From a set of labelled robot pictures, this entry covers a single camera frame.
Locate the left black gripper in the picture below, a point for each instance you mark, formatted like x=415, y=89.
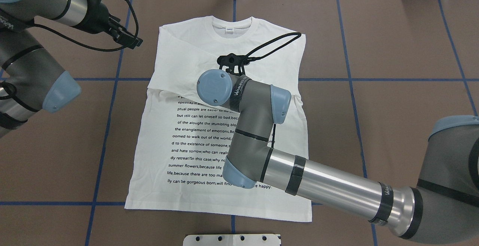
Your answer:
x=98, y=15

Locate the white printed t-shirt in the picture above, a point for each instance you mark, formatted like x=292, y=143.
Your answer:
x=183, y=143

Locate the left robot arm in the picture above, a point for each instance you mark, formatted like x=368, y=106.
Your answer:
x=36, y=80

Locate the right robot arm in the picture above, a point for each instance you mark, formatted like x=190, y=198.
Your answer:
x=441, y=209

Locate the white camera pole with base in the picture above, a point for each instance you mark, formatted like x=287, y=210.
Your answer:
x=233, y=240

